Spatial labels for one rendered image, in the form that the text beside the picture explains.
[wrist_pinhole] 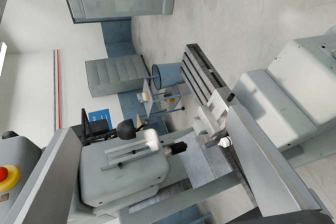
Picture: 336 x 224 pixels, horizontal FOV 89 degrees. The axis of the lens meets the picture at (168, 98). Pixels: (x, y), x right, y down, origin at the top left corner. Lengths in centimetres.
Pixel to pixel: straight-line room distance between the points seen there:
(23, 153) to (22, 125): 585
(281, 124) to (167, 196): 72
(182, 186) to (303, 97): 78
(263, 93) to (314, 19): 98
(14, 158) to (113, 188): 30
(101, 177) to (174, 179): 58
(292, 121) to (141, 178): 60
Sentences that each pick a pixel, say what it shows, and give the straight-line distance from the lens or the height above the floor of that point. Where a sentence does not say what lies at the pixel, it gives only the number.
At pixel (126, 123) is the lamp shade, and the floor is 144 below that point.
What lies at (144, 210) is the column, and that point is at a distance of 113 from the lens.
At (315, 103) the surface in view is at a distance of 85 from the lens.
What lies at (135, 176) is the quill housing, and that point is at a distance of 68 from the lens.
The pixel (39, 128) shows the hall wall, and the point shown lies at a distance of 625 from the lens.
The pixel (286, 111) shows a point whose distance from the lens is 82.
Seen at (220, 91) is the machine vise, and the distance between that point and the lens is 79.
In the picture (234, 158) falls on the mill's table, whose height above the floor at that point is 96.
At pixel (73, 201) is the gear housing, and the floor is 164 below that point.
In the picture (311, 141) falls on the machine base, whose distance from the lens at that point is 163.
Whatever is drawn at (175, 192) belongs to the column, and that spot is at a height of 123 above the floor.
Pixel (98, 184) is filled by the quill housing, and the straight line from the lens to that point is 69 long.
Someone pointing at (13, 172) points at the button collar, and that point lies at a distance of 62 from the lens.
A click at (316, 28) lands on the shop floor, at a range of 169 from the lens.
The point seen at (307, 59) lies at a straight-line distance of 83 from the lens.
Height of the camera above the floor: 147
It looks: 18 degrees down
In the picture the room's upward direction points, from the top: 103 degrees counter-clockwise
